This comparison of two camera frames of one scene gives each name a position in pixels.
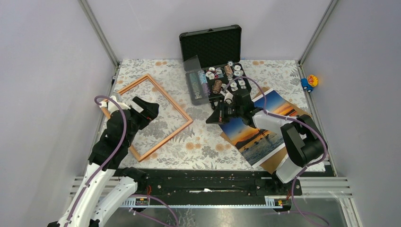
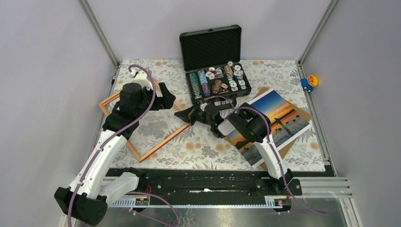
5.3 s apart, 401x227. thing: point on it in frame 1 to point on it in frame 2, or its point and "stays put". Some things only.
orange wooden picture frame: x=146 y=77 stays put
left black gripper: x=151 y=110 to x=168 y=98
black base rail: x=211 y=182 stays put
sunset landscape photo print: x=257 y=145 stays put
